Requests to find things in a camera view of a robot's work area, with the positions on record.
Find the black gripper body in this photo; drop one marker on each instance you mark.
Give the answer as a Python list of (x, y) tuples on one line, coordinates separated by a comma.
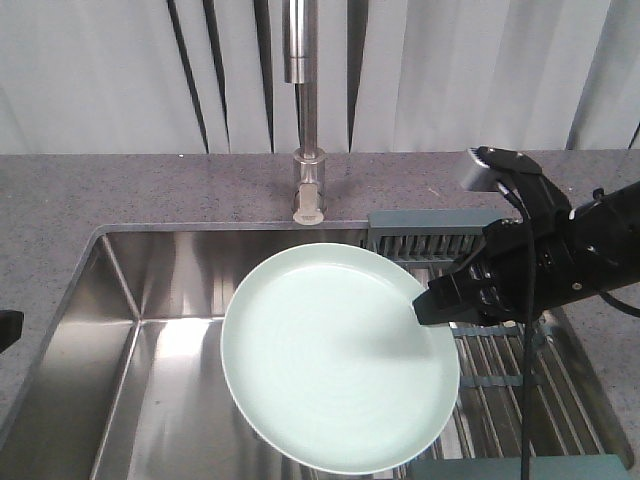
[(513, 275)]

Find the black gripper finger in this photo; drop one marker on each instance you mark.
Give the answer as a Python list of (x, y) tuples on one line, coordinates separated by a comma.
[(443, 285), (11, 324), (429, 313)]

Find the light green round plate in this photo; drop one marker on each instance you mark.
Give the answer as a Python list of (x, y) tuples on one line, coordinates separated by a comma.
[(325, 359)]

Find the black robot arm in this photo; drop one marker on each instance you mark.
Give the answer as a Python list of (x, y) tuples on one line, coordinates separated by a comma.
[(602, 237)]

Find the grey-blue dish drying rack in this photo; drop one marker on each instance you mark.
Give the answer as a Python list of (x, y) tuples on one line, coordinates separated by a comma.
[(576, 434)]

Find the stainless steel sink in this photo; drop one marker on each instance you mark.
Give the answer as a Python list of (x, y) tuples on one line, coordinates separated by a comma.
[(131, 384)]

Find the white pleated curtain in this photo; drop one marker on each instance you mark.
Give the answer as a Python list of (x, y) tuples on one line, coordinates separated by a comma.
[(111, 77)]

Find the stainless steel faucet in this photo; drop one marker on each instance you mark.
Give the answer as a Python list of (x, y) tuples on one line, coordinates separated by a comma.
[(300, 52)]

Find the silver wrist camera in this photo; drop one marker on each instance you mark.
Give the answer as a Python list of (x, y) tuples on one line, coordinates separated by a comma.
[(475, 175)]

